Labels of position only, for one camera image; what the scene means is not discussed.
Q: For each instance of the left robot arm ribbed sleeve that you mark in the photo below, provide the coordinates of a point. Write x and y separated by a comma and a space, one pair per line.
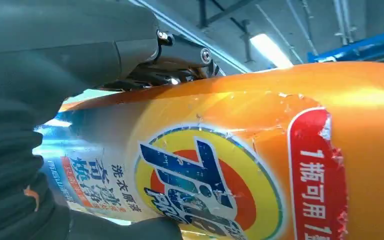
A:
6, 172

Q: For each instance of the orange detergent bottle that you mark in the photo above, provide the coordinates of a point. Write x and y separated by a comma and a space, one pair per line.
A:
371, 132

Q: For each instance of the dark ceiling bracket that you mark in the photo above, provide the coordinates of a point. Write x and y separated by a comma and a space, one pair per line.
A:
202, 13

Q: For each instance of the blue shelving rack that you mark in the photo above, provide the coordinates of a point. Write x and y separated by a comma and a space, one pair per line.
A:
361, 44

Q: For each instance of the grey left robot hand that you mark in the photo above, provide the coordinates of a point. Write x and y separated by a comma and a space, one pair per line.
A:
53, 46

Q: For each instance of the ceiling light fixture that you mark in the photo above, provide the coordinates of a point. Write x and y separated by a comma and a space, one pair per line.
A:
271, 49

